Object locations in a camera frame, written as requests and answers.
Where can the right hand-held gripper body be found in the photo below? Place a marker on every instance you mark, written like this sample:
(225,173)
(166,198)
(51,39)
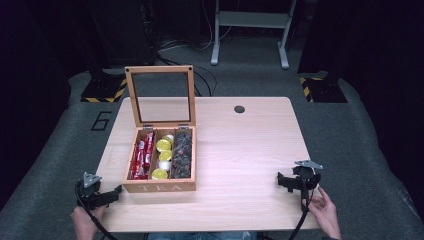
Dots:
(305,176)

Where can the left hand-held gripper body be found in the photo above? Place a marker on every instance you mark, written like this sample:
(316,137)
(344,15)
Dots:
(91,196)

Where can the person's left hand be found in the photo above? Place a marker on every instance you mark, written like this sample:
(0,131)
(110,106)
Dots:
(83,223)

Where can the person's right hand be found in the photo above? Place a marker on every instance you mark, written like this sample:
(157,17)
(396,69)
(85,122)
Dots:
(323,210)

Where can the pile of red sachets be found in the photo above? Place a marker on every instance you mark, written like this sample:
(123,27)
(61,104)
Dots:
(140,160)

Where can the wooden tea box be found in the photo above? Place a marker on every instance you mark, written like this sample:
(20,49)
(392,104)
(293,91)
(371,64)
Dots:
(160,187)

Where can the yellow-lid capsule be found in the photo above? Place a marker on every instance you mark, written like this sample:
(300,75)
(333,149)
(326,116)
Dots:
(163,145)
(166,155)
(159,174)

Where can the pile of dark tea packets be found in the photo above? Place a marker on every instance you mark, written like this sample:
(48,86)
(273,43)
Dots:
(181,156)

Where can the black stand striped base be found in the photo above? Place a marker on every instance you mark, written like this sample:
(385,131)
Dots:
(325,90)
(103,88)

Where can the white metal stand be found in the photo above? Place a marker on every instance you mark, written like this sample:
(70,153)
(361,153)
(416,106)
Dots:
(253,19)

